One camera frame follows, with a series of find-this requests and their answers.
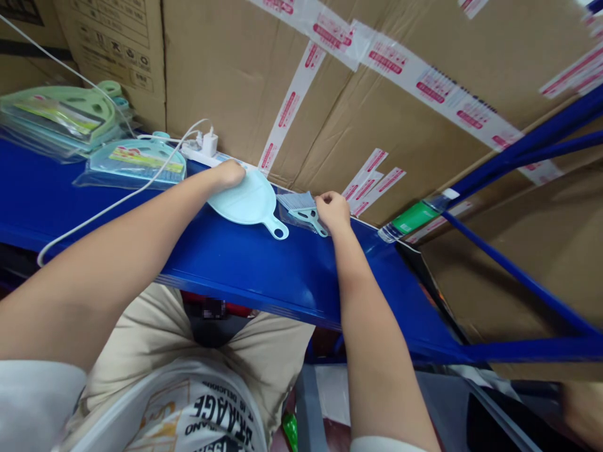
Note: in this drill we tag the green plastic piece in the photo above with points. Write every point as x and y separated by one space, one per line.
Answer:
291 431

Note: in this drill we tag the cardboard box with black symbols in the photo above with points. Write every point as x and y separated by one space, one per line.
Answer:
113 47

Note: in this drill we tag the white plug charger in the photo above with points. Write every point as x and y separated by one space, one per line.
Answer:
210 141

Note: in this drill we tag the light blue plastic dustpan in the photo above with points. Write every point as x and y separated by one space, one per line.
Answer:
247 200

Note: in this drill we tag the large taped cardboard box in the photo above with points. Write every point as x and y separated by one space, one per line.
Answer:
358 94

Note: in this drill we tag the person's body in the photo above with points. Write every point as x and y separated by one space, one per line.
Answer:
188 414

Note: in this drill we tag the green label water bottle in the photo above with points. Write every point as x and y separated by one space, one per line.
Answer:
414 217

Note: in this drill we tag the packaged blue dustpan set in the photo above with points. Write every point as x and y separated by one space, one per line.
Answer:
136 162

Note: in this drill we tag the person's left fingers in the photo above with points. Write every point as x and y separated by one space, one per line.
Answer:
239 172

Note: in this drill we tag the person's right fingers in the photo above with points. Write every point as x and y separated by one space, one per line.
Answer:
326 199

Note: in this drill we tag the blue metal shelf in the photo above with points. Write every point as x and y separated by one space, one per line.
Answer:
254 256

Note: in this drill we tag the white power strip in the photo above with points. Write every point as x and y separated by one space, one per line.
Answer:
207 157

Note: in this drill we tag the plain brown cardboard box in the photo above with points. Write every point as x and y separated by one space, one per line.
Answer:
527 263

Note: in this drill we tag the small brush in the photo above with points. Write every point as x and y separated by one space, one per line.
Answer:
299 207

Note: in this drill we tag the person's left hand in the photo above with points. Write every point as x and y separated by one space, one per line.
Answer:
230 173

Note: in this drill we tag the person's legs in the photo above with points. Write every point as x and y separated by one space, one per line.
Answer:
155 329

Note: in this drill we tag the person's right hand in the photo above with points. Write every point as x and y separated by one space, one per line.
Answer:
335 212

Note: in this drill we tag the stack of green packaged dustpans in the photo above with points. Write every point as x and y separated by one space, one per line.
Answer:
56 117

